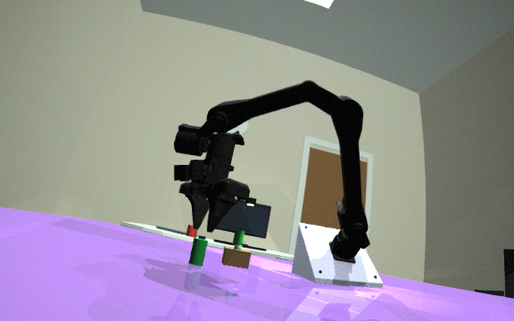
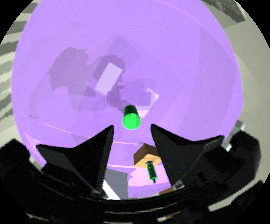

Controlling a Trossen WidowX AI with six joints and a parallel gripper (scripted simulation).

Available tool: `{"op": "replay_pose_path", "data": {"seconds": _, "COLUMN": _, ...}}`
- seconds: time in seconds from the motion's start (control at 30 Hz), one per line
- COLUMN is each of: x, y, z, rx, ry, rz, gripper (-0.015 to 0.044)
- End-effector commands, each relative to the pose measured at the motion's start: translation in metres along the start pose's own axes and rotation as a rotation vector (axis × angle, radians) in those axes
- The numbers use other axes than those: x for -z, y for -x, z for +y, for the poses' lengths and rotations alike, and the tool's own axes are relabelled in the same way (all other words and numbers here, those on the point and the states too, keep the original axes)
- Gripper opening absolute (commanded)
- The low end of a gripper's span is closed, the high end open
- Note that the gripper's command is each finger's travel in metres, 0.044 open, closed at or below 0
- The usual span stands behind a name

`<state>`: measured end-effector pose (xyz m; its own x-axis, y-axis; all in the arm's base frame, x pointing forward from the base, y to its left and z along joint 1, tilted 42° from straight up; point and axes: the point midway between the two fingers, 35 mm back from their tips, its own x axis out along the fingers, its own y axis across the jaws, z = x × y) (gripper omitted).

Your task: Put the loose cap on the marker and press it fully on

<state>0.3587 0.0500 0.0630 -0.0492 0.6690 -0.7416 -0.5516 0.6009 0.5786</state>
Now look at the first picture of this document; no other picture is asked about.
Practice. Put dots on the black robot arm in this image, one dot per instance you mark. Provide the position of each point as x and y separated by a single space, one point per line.
347 117

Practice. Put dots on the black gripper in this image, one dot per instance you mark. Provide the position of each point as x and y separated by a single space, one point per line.
221 193

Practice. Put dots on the brown rectangular block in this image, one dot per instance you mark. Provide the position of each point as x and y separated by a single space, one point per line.
236 258

